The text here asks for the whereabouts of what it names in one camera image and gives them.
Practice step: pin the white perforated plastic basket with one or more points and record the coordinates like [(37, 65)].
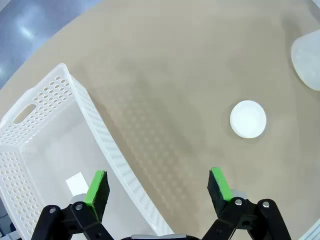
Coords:
[(62, 87)]

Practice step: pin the white rectangular label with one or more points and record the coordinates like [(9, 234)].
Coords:
[(76, 183)]

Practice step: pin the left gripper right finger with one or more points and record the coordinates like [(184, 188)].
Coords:
[(220, 197)]

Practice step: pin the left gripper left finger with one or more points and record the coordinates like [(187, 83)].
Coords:
[(97, 197)]

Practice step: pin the translucent conical flask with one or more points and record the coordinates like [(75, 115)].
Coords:
[(308, 60)]

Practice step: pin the white round cap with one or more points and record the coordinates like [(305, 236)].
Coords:
[(247, 119)]

